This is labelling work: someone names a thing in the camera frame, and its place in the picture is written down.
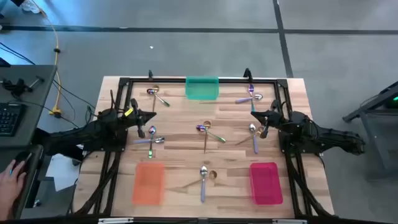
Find lavender-handled silver spoon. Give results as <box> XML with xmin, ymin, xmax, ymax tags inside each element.
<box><xmin>131</xmin><ymin>136</ymin><xmax>165</xmax><ymax>145</ymax></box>
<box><xmin>234</xmin><ymin>93</ymin><xmax>264</xmax><ymax>104</ymax></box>
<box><xmin>248</xmin><ymin>123</ymin><xmax>259</xmax><ymax>155</ymax></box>
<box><xmin>200</xmin><ymin>165</ymin><xmax>208</xmax><ymax>203</ymax></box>

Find person's hand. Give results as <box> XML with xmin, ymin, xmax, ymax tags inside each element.
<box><xmin>0</xmin><ymin>160</ymin><xmax>28</xmax><ymax>214</ymax></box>

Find black clamp device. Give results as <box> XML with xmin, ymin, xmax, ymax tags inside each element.
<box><xmin>0</xmin><ymin>76</ymin><xmax>46</xmax><ymax>97</ymax></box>

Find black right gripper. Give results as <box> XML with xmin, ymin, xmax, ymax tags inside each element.
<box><xmin>250</xmin><ymin>99</ymin><xmax>292</xmax><ymax>139</ymax></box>

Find black aluminium table frame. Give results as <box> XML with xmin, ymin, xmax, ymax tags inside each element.
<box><xmin>73</xmin><ymin>76</ymin><xmax>335</xmax><ymax>218</ymax></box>

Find silver metal bracket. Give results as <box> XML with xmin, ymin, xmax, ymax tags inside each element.
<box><xmin>98</xmin><ymin>217</ymin><xmax>134</xmax><ymax>224</ymax></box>

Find spoons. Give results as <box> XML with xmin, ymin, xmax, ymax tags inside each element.
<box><xmin>146</xmin><ymin>88</ymin><xmax>171</xmax><ymax>108</ymax></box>

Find black rig beam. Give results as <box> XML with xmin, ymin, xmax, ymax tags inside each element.
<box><xmin>0</xmin><ymin>214</ymin><xmax>398</xmax><ymax>224</ymax></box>

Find orange translucent plastic bin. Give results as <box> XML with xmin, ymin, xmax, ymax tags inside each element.
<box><xmin>131</xmin><ymin>162</ymin><xmax>165</xmax><ymax>206</ymax></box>

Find black keyboard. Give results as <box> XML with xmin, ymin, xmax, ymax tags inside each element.
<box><xmin>0</xmin><ymin>102</ymin><xmax>27</xmax><ymax>138</ymax></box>

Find dark grey metal stand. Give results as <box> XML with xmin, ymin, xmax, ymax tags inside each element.
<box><xmin>341</xmin><ymin>80</ymin><xmax>398</xmax><ymax>181</ymax></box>

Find clear plastic bottle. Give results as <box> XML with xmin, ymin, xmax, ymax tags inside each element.
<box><xmin>21</xmin><ymin>0</ymin><xmax>41</xmax><ymax>14</ymax></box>

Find black floor cable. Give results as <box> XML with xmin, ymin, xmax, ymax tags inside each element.
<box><xmin>0</xmin><ymin>42</ymin><xmax>97</xmax><ymax>128</ymax></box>

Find pink translucent plastic bin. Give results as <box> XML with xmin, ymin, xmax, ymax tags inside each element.
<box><xmin>249</xmin><ymin>161</ymin><xmax>284</xmax><ymax>206</ymax></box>

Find green translucent plastic bin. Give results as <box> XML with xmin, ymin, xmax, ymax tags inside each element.
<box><xmin>185</xmin><ymin>76</ymin><xmax>220</xmax><ymax>101</ymax></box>

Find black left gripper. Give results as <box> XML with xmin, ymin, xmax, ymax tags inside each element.
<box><xmin>120</xmin><ymin>98</ymin><xmax>157</xmax><ymax>139</ymax></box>

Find black support bar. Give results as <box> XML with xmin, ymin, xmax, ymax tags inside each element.
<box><xmin>30</xmin><ymin>127</ymin><xmax>85</xmax><ymax>162</ymax></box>

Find yellow floor cable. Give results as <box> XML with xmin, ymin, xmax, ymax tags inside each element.
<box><xmin>30</xmin><ymin>0</ymin><xmax>63</xmax><ymax>119</ymax></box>

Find dark grey desk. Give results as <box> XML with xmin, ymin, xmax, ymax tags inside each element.
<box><xmin>0</xmin><ymin>64</ymin><xmax>58</xmax><ymax>223</ymax></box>

